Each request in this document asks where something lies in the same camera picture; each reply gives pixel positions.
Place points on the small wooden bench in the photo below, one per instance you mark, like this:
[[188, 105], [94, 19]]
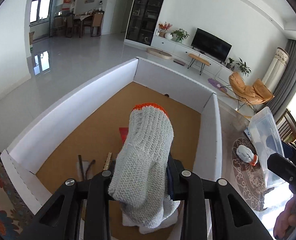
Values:
[[195, 58]]

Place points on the white orange-cuffed glove back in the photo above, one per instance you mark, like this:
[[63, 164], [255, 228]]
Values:
[[246, 155]]

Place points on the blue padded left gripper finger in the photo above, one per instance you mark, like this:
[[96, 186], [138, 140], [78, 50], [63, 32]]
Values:
[[60, 216], [210, 206]]

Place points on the green potted plant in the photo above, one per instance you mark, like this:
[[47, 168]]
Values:
[[180, 35], [243, 68]]

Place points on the green potted plant left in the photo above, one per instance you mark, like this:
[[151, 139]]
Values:
[[180, 35]]

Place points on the floral patterned cloth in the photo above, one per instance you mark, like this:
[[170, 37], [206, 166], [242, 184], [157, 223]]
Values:
[[14, 214]]

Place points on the red flower vase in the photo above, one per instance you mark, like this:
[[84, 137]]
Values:
[[163, 28]]

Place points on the black flat television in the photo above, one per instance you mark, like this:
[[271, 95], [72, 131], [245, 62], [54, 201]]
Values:
[[209, 44]]

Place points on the orange lounge chair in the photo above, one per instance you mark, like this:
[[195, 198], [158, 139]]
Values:
[[256, 94]]

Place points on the white tv cabinet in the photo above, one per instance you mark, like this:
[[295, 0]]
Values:
[[181, 51]]

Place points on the red foil snack packet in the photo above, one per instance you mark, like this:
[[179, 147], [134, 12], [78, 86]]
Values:
[[123, 133]]

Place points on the dining table with chairs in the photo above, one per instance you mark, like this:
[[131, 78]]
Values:
[[70, 22]]

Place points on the gold hair claw clip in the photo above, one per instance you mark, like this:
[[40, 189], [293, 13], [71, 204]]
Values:
[[107, 162]]

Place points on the black sunglasses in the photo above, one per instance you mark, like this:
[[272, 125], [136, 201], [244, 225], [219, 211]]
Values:
[[84, 168]]

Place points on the grey curtain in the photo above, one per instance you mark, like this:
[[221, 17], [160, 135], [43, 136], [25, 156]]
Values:
[[286, 87]]

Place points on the white standing air conditioner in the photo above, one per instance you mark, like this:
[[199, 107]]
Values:
[[276, 69]]

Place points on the clear plastic storage box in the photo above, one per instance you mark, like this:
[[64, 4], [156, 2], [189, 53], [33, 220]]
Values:
[[266, 140]]

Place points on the green potted plant right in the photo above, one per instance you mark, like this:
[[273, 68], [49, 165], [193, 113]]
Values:
[[243, 68]]

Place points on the dark glass display cabinet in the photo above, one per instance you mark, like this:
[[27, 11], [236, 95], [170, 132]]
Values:
[[143, 20]]

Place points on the white cardboard box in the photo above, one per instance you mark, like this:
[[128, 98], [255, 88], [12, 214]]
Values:
[[89, 118]]

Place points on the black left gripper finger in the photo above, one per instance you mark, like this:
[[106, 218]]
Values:
[[289, 151], [282, 167]]

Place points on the wooden dining chair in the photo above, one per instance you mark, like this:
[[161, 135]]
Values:
[[286, 126]]

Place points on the person's hand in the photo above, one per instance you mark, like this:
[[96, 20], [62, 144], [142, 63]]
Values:
[[285, 219]]

